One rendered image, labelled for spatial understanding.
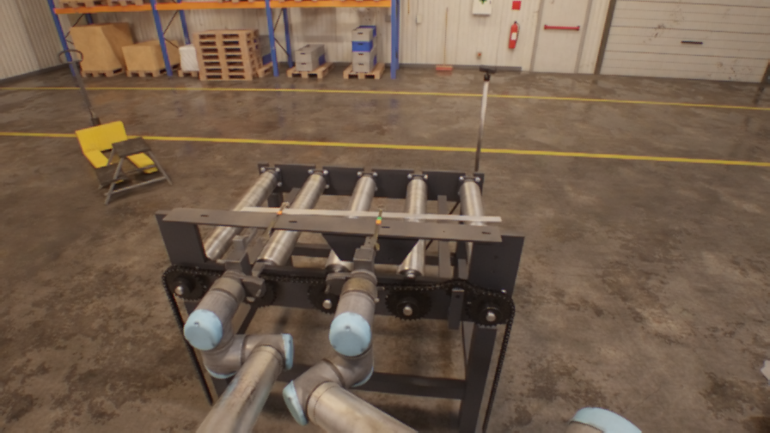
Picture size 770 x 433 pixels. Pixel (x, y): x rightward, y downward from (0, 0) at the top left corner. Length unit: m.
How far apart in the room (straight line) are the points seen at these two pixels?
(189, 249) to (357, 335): 0.95
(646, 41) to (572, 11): 1.95
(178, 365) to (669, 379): 2.77
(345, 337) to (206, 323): 0.33
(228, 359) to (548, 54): 10.07
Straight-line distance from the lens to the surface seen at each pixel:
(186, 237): 1.64
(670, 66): 11.75
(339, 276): 1.02
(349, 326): 0.89
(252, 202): 2.12
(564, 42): 10.63
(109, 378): 2.78
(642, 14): 11.18
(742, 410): 2.88
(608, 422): 0.69
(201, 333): 1.04
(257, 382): 0.92
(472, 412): 2.04
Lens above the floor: 1.90
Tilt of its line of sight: 29 degrees down
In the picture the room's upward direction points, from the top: straight up
